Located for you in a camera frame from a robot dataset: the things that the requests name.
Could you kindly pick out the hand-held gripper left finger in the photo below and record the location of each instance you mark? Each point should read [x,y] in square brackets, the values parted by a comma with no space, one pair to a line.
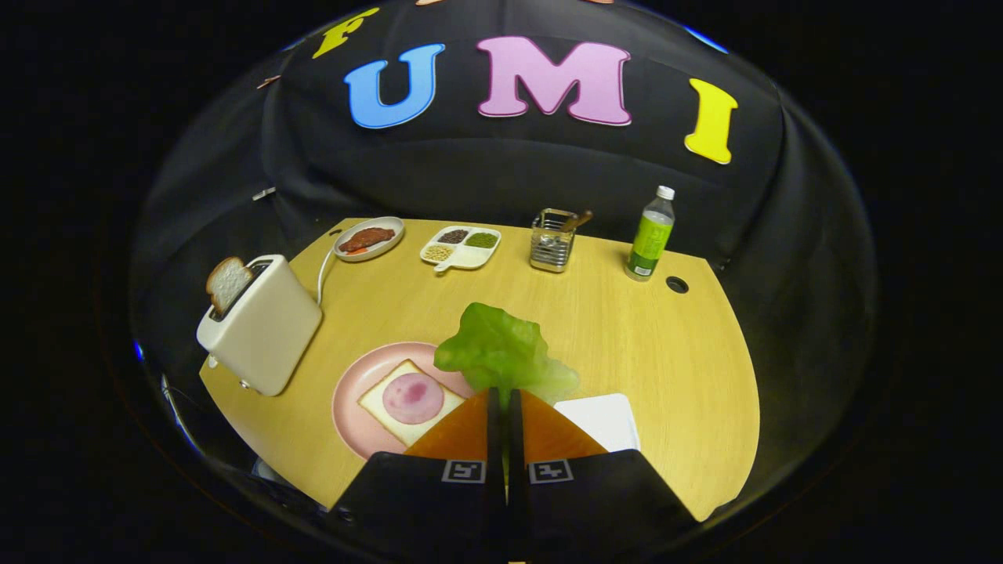
[495,439]

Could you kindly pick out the white toaster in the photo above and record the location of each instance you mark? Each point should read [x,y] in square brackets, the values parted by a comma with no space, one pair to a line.
[266,329]

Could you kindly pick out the white square plate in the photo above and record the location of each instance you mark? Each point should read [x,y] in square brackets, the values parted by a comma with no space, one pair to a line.
[603,419]

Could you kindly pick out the pink round plate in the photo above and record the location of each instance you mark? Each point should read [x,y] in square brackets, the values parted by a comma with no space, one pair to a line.
[353,407]

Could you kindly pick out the round beige plate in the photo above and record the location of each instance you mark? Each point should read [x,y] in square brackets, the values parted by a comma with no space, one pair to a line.
[392,227]

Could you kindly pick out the toasted bread slice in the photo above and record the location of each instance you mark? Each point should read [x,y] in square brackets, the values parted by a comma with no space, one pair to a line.
[229,283]

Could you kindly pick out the black backdrop cloth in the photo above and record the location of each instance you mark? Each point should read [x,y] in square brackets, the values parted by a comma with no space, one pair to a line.
[501,172]

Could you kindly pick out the green label plastic bottle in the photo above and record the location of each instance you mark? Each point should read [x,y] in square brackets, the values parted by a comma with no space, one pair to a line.
[650,239]

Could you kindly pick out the bread slice with ham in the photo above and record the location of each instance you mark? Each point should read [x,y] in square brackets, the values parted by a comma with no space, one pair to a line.
[376,403]

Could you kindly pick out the brown steak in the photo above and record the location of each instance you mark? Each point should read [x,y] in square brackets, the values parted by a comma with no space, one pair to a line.
[367,239]

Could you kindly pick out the white divided dish with beans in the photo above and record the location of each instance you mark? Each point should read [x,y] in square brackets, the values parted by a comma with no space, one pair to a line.
[462,257]

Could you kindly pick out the pink ham slice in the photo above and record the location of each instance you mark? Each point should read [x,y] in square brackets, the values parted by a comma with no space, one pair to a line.
[413,398]

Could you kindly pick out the white clip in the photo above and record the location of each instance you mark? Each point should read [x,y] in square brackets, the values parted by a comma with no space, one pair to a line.
[263,193]

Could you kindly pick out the green lettuce leaf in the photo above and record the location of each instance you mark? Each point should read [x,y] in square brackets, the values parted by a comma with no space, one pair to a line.
[501,348]

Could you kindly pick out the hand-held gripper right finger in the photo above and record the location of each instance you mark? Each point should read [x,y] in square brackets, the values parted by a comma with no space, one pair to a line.
[515,439]

